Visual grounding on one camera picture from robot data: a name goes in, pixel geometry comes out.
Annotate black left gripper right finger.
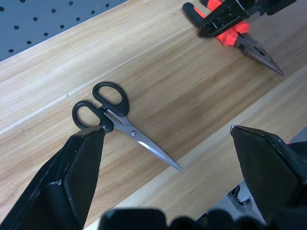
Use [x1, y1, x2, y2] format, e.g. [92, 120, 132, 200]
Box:
[230, 125, 307, 230]

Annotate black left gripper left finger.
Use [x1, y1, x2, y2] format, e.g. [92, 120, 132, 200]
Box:
[0, 126, 106, 230]

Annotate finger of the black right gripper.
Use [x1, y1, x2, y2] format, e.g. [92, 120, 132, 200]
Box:
[198, 0, 253, 38]

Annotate orange black long-nose pliers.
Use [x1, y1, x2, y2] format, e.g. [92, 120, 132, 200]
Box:
[182, 0, 285, 77]

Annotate grey blue pegboard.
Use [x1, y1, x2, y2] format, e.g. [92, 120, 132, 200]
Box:
[0, 0, 130, 62]

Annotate black handled scissors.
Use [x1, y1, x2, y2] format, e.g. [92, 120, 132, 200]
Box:
[71, 81, 183, 172]

